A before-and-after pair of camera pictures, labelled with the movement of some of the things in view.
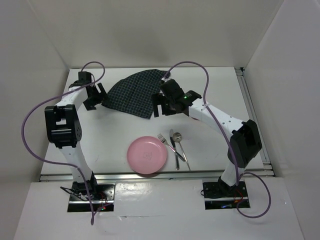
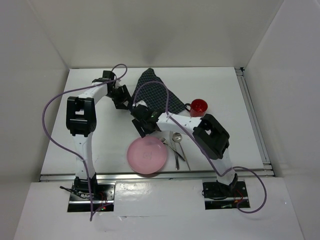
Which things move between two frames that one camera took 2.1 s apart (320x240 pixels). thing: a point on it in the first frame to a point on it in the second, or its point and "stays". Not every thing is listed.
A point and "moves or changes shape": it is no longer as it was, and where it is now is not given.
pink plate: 146,155 stays
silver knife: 177,164 stays
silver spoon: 177,137 stays
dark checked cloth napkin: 134,94 moves or changes shape
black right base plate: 221,190 stays
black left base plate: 99,193 stays
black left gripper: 100,97 to 124,96
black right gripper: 159,99 to 139,128
